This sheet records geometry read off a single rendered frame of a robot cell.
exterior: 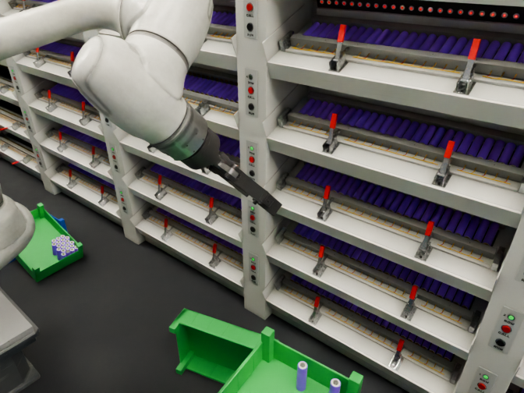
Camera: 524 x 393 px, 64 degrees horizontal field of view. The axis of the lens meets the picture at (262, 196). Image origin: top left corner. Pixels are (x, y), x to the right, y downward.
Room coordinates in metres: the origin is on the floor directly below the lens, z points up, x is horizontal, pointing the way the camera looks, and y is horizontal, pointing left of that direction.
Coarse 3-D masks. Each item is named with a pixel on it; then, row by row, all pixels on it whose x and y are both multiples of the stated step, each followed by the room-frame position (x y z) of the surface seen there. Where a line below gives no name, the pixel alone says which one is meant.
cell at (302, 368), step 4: (300, 364) 0.49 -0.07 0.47; (304, 364) 0.49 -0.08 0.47; (300, 368) 0.48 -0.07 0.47; (304, 368) 0.48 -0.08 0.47; (300, 372) 0.48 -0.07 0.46; (304, 372) 0.48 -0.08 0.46; (300, 376) 0.48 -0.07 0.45; (304, 376) 0.48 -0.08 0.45; (296, 380) 0.49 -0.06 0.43; (300, 380) 0.48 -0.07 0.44; (304, 380) 0.48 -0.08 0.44; (296, 384) 0.48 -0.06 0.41; (300, 384) 0.48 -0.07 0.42; (304, 384) 0.48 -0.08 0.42; (296, 388) 0.48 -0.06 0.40; (300, 388) 0.48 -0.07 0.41; (304, 388) 0.48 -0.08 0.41
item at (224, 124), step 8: (192, 64) 1.43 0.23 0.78; (200, 64) 1.40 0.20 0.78; (224, 72) 1.34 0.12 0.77; (232, 72) 1.32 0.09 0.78; (192, 104) 1.25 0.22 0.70; (208, 112) 1.19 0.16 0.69; (216, 112) 1.18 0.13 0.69; (208, 120) 1.16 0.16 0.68; (216, 120) 1.15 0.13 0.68; (224, 120) 1.14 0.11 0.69; (232, 120) 1.13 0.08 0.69; (216, 128) 1.15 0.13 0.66; (224, 128) 1.12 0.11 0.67; (232, 128) 1.10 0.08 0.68; (232, 136) 1.12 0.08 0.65
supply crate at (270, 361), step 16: (272, 336) 0.55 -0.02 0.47; (256, 352) 0.53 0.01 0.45; (272, 352) 0.55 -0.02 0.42; (288, 352) 0.53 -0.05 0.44; (240, 368) 0.49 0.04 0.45; (256, 368) 0.53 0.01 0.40; (272, 368) 0.53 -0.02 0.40; (288, 368) 0.53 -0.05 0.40; (320, 368) 0.50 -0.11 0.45; (240, 384) 0.49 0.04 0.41; (256, 384) 0.49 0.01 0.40; (272, 384) 0.49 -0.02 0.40; (288, 384) 0.49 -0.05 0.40; (320, 384) 0.49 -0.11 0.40; (352, 384) 0.45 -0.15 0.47
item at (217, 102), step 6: (186, 90) 1.29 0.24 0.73; (186, 96) 1.28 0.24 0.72; (192, 96) 1.26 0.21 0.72; (198, 96) 1.24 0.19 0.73; (204, 96) 1.24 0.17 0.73; (210, 96) 1.23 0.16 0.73; (210, 102) 1.21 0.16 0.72; (216, 102) 1.19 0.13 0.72; (222, 102) 1.18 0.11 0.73; (228, 102) 1.18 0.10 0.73; (234, 102) 1.17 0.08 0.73; (228, 108) 1.17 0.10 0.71; (234, 108) 1.15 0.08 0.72
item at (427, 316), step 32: (288, 224) 1.12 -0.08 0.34; (288, 256) 1.00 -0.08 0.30; (320, 256) 0.93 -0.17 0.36; (352, 256) 0.94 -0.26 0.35; (352, 288) 0.86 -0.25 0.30; (384, 288) 0.84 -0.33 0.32; (416, 288) 0.77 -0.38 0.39; (448, 288) 0.82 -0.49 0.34; (416, 320) 0.75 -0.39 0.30; (448, 320) 0.73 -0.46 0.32; (480, 320) 0.72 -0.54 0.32
